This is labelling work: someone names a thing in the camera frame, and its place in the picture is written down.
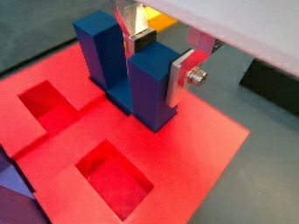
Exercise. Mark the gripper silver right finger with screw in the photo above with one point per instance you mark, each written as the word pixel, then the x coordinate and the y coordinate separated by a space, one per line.
pixel 186 68

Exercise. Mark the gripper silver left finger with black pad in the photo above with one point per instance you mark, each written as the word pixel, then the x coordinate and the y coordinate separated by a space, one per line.
pixel 139 35

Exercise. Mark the blue U-shaped block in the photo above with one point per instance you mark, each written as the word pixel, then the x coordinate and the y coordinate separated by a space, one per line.
pixel 134 80

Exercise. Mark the black angle fixture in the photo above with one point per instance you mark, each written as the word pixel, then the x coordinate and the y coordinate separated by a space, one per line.
pixel 273 84

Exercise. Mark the yellow long bar block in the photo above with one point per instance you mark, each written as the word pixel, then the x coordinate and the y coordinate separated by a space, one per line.
pixel 158 20

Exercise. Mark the red base block with slots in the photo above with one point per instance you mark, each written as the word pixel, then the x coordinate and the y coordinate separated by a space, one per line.
pixel 99 167

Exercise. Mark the purple U-shaped block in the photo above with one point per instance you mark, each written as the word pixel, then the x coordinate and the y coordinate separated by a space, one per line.
pixel 19 207

